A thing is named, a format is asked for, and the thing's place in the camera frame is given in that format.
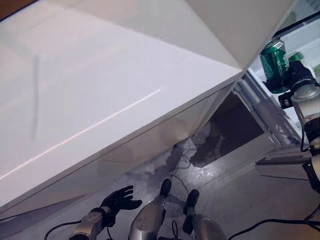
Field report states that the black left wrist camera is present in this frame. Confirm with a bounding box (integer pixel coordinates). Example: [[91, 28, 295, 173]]
[[106, 212, 117, 228]]

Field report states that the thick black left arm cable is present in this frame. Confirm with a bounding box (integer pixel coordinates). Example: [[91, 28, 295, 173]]
[[44, 219, 84, 240]]

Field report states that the black framed glass window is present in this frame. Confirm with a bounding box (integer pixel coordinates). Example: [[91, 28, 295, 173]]
[[0, 0, 23, 22]]

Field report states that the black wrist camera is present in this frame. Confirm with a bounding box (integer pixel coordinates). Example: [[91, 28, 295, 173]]
[[106, 212, 117, 228], [278, 91, 294, 110]]

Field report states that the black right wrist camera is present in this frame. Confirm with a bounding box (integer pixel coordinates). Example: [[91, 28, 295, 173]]
[[278, 91, 294, 110]]

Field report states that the white counter cabinet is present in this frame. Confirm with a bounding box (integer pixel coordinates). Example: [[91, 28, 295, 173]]
[[0, 7, 247, 221]]

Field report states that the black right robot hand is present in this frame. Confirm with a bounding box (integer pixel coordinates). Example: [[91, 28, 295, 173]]
[[262, 60, 319, 95]]

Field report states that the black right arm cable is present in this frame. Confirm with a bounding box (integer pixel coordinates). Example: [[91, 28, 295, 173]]
[[226, 121, 320, 240]]

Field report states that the fridge drawer white bin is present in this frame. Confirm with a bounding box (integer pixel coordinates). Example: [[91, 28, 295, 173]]
[[236, 29, 320, 176]]

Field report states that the black robot foot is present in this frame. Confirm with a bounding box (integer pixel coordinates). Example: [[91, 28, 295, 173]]
[[183, 189, 200, 216], [159, 178, 173, 198]]

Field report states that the silver right robot leg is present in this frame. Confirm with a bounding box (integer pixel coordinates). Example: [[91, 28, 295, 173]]
[[182, 212, 226, 240]]

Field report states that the black right robot foot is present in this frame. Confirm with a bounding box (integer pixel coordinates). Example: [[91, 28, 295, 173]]
[[183, 189, 200, 216]]

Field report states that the black left robot foot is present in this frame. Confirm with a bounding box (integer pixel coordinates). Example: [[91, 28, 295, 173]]
[[159, 178, 173, 198]]

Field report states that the tall white side panel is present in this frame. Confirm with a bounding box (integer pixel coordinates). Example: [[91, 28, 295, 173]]
[[184, 0, 301, 138]]

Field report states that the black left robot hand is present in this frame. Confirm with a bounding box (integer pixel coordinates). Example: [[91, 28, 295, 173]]
[[100, 185, 143, 218]]

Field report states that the thin black body cable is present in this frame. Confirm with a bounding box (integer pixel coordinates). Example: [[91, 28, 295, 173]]
[[169, 218, 181, 240]]

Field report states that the green soda can orange stripe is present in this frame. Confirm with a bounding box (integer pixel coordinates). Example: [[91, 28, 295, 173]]
[[260, 38, 291, 95]]

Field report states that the stainless steel fridge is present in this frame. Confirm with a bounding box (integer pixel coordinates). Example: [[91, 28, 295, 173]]
[[196, 0, 320, 167]]

